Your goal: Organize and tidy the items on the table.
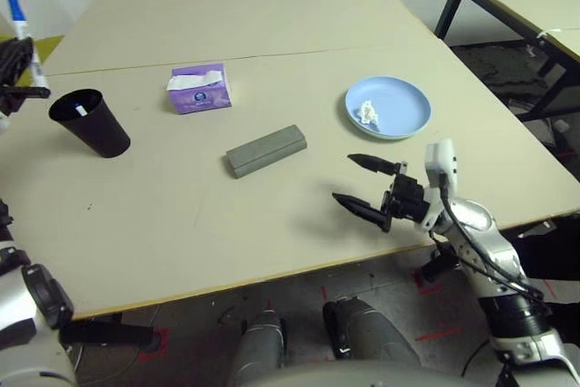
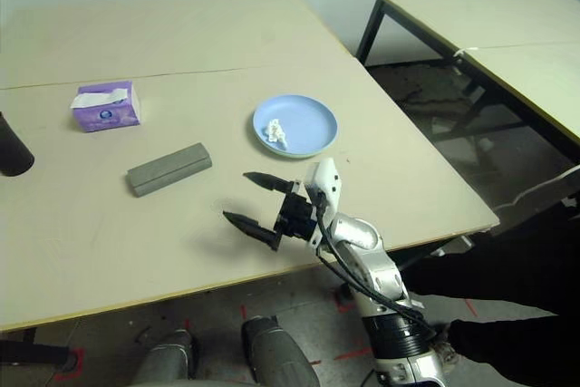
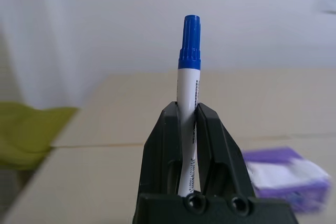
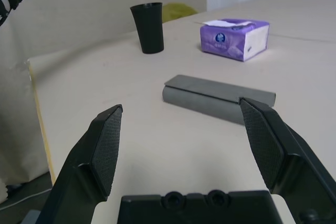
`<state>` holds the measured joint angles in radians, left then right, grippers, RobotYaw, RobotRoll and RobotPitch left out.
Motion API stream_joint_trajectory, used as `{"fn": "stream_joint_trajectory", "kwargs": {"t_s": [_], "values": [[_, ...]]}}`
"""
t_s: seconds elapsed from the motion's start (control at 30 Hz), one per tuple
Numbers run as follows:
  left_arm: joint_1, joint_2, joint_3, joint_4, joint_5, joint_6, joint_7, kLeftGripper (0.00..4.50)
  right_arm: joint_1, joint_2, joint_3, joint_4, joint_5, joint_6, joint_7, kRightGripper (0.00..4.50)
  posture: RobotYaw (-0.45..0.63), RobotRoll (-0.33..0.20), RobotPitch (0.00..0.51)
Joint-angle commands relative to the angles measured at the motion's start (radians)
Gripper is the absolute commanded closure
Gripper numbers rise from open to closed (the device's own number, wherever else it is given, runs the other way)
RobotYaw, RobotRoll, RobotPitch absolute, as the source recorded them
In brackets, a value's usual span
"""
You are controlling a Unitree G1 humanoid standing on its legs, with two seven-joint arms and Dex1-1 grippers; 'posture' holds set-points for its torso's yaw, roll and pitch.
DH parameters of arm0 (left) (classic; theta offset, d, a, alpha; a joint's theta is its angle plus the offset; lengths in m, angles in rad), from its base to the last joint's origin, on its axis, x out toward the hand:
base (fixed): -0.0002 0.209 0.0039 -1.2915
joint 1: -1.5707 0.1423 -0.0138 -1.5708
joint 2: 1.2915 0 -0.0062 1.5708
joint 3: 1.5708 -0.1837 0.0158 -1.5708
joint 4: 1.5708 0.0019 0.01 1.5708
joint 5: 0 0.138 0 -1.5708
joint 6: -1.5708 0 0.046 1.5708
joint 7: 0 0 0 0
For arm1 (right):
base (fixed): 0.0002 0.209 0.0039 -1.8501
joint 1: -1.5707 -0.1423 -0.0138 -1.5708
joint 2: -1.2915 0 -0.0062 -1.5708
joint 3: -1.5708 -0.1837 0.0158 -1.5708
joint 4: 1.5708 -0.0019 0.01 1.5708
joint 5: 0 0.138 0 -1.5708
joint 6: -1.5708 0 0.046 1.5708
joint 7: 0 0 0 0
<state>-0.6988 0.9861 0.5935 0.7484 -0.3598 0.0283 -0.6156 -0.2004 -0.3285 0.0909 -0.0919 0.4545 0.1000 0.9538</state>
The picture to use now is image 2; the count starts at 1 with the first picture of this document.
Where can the grey robot left leg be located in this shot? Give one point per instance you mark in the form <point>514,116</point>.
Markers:
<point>170,360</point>

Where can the white zip tie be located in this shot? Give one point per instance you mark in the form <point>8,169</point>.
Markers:
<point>466,51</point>

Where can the neighbouring beige table black frame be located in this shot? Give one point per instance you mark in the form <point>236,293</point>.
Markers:
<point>476,15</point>

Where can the bystander black trouser legs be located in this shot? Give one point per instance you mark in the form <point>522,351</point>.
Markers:
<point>521,269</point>

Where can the black plastic cup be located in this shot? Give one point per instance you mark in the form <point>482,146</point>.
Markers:
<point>13,151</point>

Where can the purple tissue box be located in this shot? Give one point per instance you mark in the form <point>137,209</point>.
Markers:
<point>106,115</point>

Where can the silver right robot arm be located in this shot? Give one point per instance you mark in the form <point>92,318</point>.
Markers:
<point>376,269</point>

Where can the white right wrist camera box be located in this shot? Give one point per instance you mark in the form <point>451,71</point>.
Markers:
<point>326,183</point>

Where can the bystander white sneaker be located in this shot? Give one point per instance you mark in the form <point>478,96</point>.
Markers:
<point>445,353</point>

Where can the white tissue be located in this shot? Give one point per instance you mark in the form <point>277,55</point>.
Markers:
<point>275,131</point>

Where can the grey glasses case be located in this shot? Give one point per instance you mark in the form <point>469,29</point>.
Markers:
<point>170,169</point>

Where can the grey robot right leg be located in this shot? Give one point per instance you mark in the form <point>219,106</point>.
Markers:
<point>281,351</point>

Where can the green plastic plate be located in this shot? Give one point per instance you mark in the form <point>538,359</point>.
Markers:
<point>294,157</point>

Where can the grey robot leg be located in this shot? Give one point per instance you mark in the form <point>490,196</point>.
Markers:
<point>281,351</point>
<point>170,360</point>

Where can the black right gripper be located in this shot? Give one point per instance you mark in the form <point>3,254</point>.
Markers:
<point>296,217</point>

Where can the blue plastic plate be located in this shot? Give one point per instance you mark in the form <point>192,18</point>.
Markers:
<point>303,119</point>

